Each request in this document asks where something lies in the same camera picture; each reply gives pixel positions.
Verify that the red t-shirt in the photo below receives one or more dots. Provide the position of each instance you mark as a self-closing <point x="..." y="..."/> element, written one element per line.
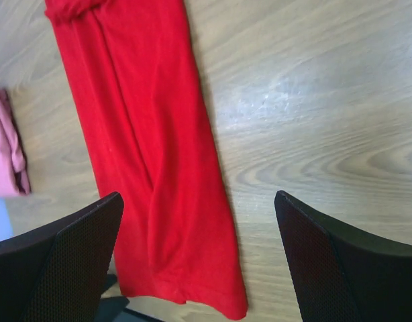
<point x="135" y="84"/>

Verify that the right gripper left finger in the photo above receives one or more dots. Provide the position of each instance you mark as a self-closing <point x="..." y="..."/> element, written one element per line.
<point x="59" y="271"/>

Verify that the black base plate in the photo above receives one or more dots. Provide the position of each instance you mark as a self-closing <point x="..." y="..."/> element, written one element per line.
<point x="115" y="309"/>

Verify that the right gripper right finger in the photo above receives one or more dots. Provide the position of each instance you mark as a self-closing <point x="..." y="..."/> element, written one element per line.
<point x="340" y="272"/>

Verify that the folded pink t-shirt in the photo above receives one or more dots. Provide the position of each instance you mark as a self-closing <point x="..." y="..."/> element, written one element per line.
<point x="14" y="179"/>

